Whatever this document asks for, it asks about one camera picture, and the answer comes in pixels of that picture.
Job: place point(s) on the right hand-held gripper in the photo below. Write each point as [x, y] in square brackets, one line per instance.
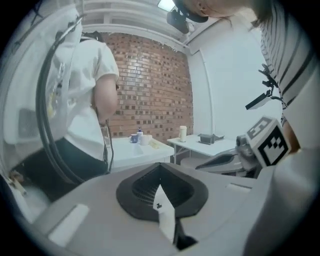
[272, 147]

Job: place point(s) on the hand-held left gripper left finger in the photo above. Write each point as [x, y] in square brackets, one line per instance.
[100, 212]

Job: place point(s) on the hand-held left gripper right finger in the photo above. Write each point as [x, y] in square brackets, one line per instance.
[220, 200]

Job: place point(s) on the person's right forearm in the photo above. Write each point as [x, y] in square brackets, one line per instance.
[292, 137]

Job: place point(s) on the white folding table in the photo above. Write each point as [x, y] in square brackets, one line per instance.
[200, 147]

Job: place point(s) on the black tray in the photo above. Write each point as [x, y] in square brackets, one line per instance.
[207, 138]

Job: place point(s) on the cream tumbler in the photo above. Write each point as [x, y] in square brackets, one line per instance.
[183, 134]

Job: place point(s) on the white paper tag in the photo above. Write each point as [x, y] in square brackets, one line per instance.
[165, 215]

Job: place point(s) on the white sink counter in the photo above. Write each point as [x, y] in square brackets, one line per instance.
[125, 152]

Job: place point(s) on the beige sponge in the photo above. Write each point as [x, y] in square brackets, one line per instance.
[154, 143]

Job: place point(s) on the dark blue mug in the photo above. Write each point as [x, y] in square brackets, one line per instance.
[133, 138]

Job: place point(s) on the white mug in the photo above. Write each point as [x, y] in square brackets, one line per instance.
[145, 140]

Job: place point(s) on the white pump bottle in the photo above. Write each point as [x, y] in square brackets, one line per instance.
[139, 133]

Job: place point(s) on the person's striped shirt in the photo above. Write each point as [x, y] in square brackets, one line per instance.
[287, 62]

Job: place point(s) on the person's face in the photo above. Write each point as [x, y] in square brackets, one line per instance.
[215, 7]

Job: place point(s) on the white ceiling pipe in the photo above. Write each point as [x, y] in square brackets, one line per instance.
[130, 28]

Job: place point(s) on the ceiling light panel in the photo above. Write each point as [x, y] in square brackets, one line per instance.
[166, 3]

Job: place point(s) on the white wall pipe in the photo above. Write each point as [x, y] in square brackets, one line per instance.
[208, 95]

